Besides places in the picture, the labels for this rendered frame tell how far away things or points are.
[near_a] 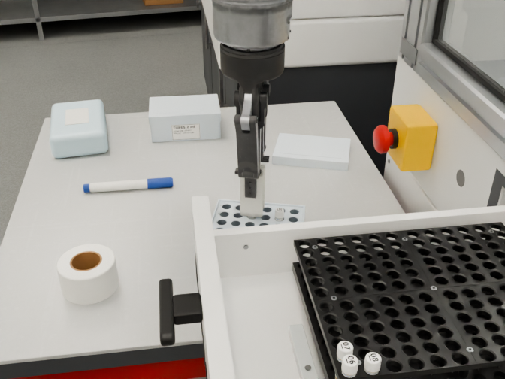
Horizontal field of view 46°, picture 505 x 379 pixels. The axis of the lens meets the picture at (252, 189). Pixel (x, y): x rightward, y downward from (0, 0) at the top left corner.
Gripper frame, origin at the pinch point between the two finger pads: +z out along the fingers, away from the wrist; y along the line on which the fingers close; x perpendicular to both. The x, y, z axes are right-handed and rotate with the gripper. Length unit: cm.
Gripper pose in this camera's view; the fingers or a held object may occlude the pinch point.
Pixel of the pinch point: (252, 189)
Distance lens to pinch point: 79.3
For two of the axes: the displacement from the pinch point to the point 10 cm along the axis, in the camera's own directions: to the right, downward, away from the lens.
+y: 1.4, -5.3, 8.4
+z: 0.0, 8.4, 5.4
